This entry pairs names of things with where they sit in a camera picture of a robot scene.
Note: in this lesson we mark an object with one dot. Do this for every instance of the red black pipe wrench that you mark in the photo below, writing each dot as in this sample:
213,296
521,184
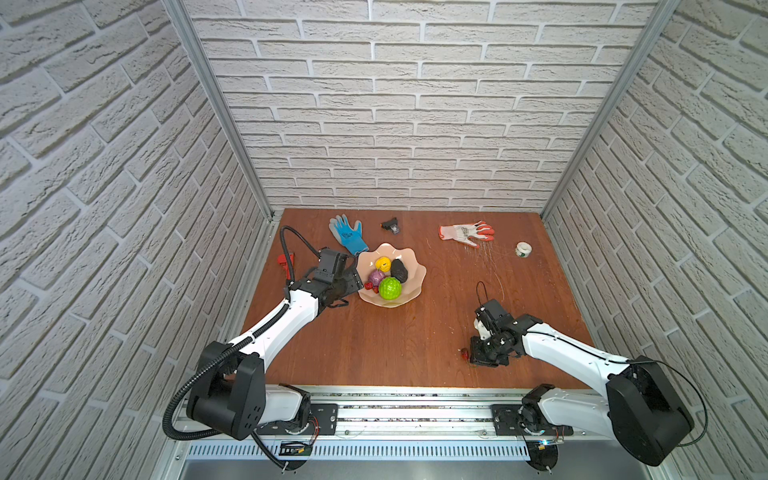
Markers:
282,260

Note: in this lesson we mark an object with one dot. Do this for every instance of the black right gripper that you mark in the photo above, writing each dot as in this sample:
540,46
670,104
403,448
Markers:
477,357

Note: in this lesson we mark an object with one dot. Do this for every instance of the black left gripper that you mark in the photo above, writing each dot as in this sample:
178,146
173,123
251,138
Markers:
347,284

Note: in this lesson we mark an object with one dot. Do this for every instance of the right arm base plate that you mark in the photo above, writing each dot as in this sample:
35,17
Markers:
528,420

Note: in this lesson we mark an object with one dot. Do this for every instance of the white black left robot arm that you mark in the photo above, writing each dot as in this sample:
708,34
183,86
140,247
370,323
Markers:
229,394

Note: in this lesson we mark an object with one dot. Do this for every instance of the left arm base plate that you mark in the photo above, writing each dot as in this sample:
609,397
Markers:
312,419

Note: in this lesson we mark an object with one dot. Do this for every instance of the red white work glove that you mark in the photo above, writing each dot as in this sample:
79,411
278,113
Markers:
468,234

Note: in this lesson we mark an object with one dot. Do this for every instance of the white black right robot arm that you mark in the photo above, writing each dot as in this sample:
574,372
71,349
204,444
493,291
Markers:
632,400

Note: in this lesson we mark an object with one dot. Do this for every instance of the pink wavy fruit bowl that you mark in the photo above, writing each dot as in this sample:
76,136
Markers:
411,289

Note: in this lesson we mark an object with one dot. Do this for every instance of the dark fake avocado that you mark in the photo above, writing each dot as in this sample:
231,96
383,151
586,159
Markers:
399,271

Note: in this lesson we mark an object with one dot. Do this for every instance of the green bumpy fake fruit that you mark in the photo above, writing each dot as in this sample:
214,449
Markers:
390,288

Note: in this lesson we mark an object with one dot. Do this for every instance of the white tape roll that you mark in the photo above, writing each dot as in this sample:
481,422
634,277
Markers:
523,249

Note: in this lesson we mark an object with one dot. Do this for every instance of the blue work glove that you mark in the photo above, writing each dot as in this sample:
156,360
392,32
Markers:
350,236

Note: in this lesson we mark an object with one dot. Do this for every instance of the aluminium rail frame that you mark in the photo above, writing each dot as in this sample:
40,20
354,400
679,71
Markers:
382,432

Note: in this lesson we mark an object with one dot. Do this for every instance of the purple fake fruit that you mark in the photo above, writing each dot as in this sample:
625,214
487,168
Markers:
376,277

